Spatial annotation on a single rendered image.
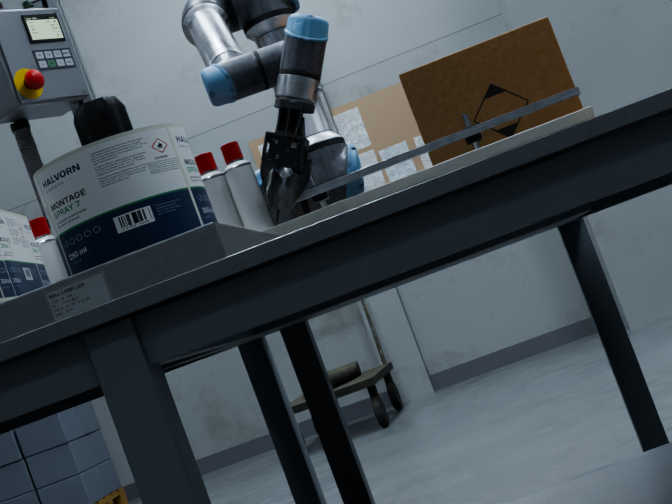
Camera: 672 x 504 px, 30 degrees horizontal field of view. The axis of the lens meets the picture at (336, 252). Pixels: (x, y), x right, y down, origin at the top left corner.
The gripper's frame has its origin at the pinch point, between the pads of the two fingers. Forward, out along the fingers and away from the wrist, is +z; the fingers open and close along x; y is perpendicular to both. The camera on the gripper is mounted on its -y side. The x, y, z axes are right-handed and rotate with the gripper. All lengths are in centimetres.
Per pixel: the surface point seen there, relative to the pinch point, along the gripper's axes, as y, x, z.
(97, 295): 78, -7, 14
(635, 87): -609, 124, -134
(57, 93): -5.7, -45.7, -15.9
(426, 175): 4.6, 25.0, -10.7
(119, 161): 74, -9, -2
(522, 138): 4.6, 40.1, -19.5
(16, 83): 1, -51, -16
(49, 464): -623, -226, 180
